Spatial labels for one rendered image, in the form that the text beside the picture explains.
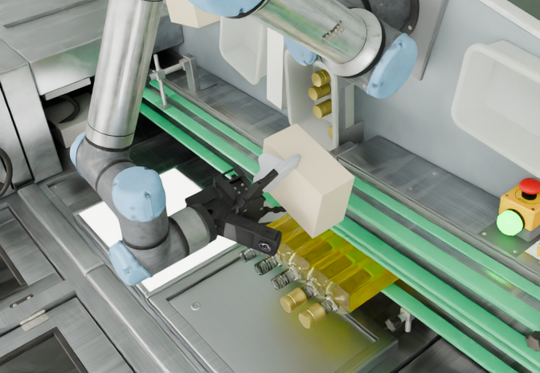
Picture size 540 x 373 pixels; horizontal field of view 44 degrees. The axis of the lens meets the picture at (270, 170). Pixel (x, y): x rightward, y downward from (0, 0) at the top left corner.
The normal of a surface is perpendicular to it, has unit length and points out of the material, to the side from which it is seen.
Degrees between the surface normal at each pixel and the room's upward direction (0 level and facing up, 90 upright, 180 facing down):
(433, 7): 3
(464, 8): 0
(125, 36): 53
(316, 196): 0
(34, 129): 90
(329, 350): 90
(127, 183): 90
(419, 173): 90
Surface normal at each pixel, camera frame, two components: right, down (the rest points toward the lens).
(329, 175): 0.09, -0.67
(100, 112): -0.42, 0.32
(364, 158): -0.07, -0.81
